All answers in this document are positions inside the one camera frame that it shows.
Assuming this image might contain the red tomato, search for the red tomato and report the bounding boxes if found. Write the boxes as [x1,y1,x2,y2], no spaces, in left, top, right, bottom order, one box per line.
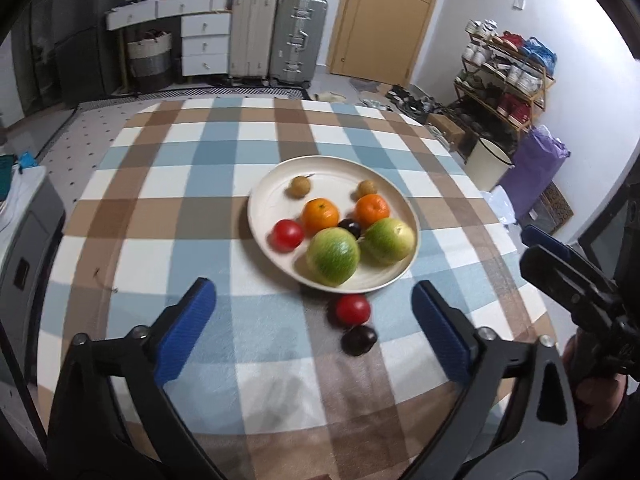
[334,295,371,326]
[270,219,305,252]

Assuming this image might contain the large green passion fruit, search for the large green passion fruit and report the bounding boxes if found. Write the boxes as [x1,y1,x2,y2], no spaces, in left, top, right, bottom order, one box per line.
[306,226,360,287]

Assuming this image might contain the brown longan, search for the brown longan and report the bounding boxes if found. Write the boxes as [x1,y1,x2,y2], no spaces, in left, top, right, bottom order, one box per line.
[286,174,311,200]
[356,180,378,200]

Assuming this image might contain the dark plum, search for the dark plum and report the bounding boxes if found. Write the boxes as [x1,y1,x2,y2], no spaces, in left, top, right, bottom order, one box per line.
[337,218,362,240]
[341,325,378,356]

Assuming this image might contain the person's right hand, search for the person's right hand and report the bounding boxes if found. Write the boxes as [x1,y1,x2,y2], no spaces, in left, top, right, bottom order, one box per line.
[562,330,627,428]

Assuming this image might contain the purple bag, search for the purple bag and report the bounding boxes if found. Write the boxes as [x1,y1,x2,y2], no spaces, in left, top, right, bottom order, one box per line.
[499,125,570,219]

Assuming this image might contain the white bucket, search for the white bucket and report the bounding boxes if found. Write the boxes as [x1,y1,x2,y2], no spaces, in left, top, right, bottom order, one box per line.
[464,138,514,192]

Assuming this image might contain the cardboard box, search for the cardboard box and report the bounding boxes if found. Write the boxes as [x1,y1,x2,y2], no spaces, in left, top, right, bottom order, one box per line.
[427,114,465,151]

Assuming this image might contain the shoe rack with shoes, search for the shoe rack with shoes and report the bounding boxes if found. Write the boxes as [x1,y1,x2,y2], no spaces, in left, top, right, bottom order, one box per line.
[454,20,558,150]

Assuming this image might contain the right orange mandarin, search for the right orange mandarin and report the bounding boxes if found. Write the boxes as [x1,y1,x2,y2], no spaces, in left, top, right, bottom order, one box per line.
[354,194,390,230]

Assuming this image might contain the orange mandarin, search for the orange mandarin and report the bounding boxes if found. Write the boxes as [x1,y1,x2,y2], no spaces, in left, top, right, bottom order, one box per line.
[300,198,341,237]
[354,194,390,230]

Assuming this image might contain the cream round plate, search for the cream round plate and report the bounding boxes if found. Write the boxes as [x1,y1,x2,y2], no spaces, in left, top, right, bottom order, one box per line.
[247,155,420,294]

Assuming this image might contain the checkered tablecloth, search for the checkered tablecloth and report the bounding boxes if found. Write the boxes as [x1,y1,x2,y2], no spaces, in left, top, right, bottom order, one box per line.
[37,96,552,479]

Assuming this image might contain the left orange mandarin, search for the left orange mandarin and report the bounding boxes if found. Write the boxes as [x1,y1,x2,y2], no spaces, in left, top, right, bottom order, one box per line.
[300,198,341,237]

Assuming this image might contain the wooden door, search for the wooden door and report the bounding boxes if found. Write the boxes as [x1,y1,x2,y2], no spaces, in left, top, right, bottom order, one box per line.
[326,0,436,86]

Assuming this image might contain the woven laundry basket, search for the woven laundry basket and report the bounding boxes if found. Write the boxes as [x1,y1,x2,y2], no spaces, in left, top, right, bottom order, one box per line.
[127,30,172,93]

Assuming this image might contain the silver suitcase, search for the silver suitcase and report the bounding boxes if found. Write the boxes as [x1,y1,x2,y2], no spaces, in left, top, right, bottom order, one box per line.
[269,0,328,88]

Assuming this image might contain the white drawer desk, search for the white drawer desk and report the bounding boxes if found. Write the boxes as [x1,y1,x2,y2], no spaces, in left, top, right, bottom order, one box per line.
[106,0,231,78]

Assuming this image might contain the beige suitcase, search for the beige suitcase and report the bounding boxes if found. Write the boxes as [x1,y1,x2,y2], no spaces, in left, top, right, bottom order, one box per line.
[229,0,278,79]

